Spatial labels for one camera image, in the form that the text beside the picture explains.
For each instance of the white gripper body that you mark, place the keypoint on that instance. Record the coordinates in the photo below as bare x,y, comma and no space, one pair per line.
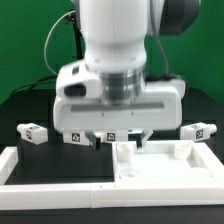
157,108

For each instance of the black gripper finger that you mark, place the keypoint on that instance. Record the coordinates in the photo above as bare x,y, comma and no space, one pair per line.
143,137
94,140

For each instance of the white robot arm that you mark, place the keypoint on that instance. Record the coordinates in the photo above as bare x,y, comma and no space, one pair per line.
106,90

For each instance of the white U-shaped obstacle fence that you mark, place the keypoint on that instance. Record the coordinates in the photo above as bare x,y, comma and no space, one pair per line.
94,195

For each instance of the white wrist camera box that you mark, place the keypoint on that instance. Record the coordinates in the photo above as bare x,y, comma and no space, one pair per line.
74,80

